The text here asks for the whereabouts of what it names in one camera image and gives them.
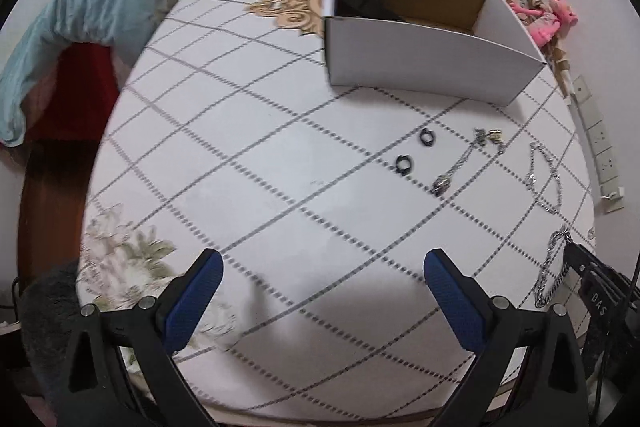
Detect thin silver chain necklace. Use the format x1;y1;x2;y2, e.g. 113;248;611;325
526;142;565;214

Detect black object in box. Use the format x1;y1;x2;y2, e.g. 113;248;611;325
339;0;403;20

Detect pink plush toy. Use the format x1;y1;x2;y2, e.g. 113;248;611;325
509;0;579;48

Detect thick silver chain bracelet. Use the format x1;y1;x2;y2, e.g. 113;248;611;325
534;227;575;309

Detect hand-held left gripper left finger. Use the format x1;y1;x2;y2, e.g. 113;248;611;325
52;248;226;427

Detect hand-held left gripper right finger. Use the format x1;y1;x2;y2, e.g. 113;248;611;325
422;248;591;427

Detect white power strip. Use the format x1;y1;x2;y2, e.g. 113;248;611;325
569;76;627;214

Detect checked floral tablecloth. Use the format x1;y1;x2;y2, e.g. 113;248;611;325
75;0;598;422

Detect silver pendant necklace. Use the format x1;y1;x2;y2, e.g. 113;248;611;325
431;128;493;198

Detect grey fluffy cushion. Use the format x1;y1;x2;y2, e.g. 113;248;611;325
19;261;83;410

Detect red cloth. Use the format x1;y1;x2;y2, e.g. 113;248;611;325
22;43;122;144

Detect white cardboard box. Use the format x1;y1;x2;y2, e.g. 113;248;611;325
323;0;552;110

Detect small wooden blocks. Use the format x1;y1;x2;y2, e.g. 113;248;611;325
542;38;575;98

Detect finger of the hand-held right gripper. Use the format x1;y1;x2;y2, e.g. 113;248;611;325
564;243;610;282

